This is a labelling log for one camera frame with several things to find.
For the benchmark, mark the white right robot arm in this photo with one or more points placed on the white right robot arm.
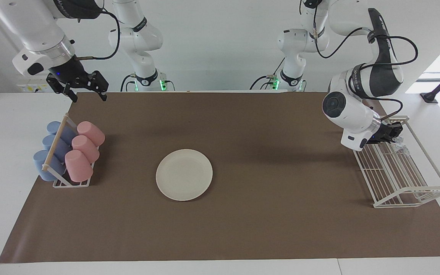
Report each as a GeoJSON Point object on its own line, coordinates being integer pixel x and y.
{"type": "Point", "coordinates": [33, 26]}

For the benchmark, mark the brown table mat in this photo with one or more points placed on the brown table mat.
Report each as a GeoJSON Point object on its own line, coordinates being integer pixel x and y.
{"type": "Point", "coordinates": [243, 229]}

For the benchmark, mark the cream round plate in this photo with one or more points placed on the cream round plate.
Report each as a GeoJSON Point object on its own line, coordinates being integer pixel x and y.
{"type": "Point", "coordinates": [184, 175]}

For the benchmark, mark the pink plastic cup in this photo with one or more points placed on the pink plastic cup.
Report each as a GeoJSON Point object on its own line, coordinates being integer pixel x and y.
{"type": "Point", "coordinates": [78, 166]}
{"type": "Point", "coordinates": [92, 131]}
{"type": "Point", "coordinates": [86, 147]}

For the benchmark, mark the blue plastic cup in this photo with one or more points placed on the blue plastic cup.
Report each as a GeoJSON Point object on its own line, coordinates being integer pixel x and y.
{"type": "Point", "coordinates": [50, 143]}
{"type": "Point", "coordinates": [42, 164]}
{"type": "Point", "coordinates": [54, 128]}

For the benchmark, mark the silver glittery scouring sponge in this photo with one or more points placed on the silver glittery scouring sponge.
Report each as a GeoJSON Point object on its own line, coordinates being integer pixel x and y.
{"type": "Point", "coordinates": [402, 147]}

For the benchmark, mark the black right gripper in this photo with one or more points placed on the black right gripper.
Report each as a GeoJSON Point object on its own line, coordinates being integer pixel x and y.
{"type": "Point", "coordinates": [71, 74]}

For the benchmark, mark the white wall power strip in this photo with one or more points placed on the white wall power strip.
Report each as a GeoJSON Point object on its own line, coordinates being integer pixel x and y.
{"type": "Point", "coordinates": [33, 88]}

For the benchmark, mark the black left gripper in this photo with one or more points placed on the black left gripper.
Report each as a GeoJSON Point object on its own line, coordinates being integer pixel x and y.
{"type": "Point", "coordinates": [382, 133]}

